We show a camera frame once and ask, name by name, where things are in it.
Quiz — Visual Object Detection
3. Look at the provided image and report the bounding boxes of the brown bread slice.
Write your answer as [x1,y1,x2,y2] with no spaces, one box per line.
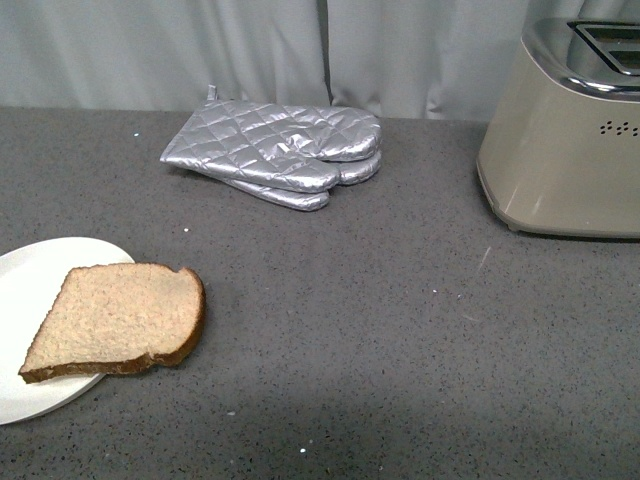
[19,263,206,384]

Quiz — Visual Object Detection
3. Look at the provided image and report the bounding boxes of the white round plate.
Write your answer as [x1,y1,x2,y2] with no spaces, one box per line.
[1,237,133,425]

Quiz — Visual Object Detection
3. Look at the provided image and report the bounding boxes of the beige metal toaster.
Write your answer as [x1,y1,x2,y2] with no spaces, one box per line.
[477,18,639,239]

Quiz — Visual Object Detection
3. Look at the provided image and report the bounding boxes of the silver quilted oven mitt bottom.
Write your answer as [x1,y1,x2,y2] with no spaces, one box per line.
[222,151,382,212]

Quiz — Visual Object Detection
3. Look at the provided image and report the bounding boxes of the silver quilted oven mitt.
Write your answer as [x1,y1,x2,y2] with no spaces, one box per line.
[160,85,382,194]
[222,151,382,212]

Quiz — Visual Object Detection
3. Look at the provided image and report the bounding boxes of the silver quilted oven mitt top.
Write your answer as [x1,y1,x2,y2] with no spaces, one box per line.
[160,85,382,194]

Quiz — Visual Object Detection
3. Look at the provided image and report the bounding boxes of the grey curtain backdrop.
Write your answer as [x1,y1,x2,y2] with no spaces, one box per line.
[1,1,639,120]

